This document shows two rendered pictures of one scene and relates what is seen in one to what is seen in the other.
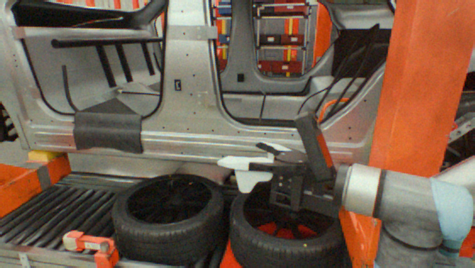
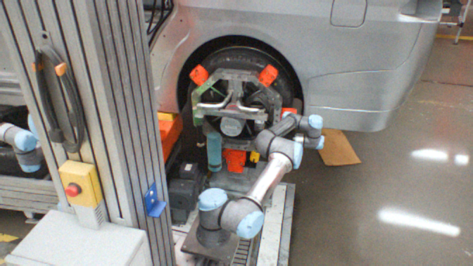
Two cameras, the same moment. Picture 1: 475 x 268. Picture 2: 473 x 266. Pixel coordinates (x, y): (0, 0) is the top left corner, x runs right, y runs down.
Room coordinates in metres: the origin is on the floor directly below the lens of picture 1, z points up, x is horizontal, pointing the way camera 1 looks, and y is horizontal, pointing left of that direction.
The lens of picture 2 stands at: (-1.03, -1.14, 2.22)
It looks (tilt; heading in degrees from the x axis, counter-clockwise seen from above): 35 degrees down; 2
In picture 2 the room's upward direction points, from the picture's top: 1 degrees counter-clockwise
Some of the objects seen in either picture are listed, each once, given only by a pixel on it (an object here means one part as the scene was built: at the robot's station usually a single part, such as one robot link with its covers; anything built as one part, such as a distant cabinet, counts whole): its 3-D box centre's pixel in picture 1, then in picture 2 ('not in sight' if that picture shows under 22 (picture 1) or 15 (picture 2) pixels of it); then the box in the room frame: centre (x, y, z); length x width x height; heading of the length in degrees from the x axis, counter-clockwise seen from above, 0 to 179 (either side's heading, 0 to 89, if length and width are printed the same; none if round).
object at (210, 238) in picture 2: not in sight; (213, 226); (0.19, -1.03, 0.87); 0.15 x 0.15 x 0.10
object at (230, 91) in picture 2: not in sight; (215, 94); (1.03, -1.00, 1.03); 0.19 x 0.18 x 0.11; 170
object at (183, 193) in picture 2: not in sight; (189, 187); (1.09, -0.80, 0.26); 0.42 x 0.18 x 0.35; 170
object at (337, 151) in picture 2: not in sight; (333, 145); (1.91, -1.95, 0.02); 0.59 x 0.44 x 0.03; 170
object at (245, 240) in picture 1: (286, 226); not in sight; (1.34, -0.28, 0.39); 0.66 x 0.66 x 0.24
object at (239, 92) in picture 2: not in sight; (250, 97); (1.00, -1.19, 1.03); 0.19 x 0.18 x 0.11; 170
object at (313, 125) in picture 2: not in sight; (312, 125); (0.84, -1.52, 0.95); 0.11 x 0.08 x 0.11; 61
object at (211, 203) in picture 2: not in sight; (214, 207); (0.19, -1.04, 0.98); 0.13 x 0.12 x 0.14; 61
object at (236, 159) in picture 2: (456, 232); (237, 155); (1.17, -1.12, 0.48); 0.16 x 0.12 x 0.17; 170
